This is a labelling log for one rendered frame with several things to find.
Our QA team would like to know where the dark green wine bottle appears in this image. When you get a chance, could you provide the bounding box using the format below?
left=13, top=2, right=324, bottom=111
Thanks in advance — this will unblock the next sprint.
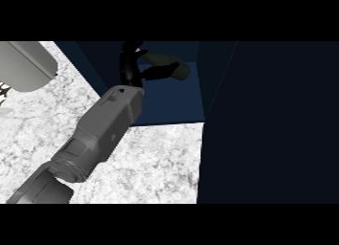
left=140, top=52, right=191, bottom=81

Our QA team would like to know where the grey rounded appliance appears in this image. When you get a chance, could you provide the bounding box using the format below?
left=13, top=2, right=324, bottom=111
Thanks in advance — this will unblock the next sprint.
left=0, top=40, right=59, bottom=94

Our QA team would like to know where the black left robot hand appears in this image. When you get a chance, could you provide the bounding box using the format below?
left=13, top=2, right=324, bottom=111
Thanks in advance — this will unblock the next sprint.
left=118, top=40, right=181, bottom=89

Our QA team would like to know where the dark blue cabinet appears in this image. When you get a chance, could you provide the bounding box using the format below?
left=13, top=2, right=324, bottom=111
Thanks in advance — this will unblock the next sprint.
left=53, top=40, right=239, bottom=127

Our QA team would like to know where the dark blue cabinet door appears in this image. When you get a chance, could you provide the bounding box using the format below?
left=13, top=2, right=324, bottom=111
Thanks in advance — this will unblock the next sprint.
left=194, top=40, right=339, bottom=205

